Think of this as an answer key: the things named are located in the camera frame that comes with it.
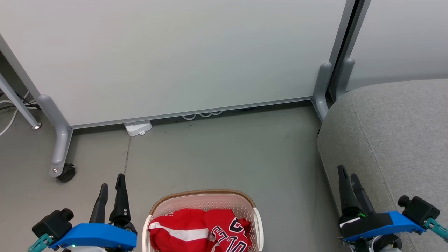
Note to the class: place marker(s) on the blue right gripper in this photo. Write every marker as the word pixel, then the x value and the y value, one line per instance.
pixel 378 225

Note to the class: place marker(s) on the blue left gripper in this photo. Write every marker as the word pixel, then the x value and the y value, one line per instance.
pixel 98 236

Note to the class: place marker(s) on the red garment with white stripe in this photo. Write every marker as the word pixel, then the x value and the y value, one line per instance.
pixel 175 227

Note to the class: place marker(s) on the red jersey with lettering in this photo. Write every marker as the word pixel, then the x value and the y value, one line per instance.
pixel 229 231

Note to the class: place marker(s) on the grey fabric sofa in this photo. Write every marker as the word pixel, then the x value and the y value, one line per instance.
pixel 395 140

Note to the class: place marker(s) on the black caster wheel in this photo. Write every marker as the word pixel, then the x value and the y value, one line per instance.
pixel 67 173

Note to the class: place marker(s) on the white power strip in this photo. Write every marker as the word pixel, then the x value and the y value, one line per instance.
pixel 138 127

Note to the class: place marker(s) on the grey partition foot with caster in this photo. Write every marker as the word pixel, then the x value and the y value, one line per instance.
pixel 60 136

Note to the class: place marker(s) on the cream plastic laundry basket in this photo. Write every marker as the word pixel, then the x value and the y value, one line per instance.
pixel 206 199

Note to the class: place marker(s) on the grey metal table leg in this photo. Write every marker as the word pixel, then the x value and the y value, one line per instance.
pixel 17 103

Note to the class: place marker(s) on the large white partition panel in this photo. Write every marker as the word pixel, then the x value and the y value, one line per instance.
pixel 168 56

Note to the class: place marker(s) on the small white partition panel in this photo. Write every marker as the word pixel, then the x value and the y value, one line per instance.
pixel 402 38

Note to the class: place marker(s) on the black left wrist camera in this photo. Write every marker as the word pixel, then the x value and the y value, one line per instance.
pixel 52 224

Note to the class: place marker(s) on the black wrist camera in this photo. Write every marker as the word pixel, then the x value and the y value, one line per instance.
pixel 52 224
pixel 420 210

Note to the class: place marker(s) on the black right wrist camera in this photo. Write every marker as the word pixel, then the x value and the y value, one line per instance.
pixel 420 210

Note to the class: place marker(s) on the teal left camera connector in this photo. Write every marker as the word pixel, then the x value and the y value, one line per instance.
pixel 39 243

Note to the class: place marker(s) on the teal camera connector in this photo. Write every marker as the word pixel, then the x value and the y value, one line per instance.
pixel 39 243
pixel 436 227

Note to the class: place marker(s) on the teal right camera connector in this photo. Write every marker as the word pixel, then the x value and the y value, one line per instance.
pixel 436 227

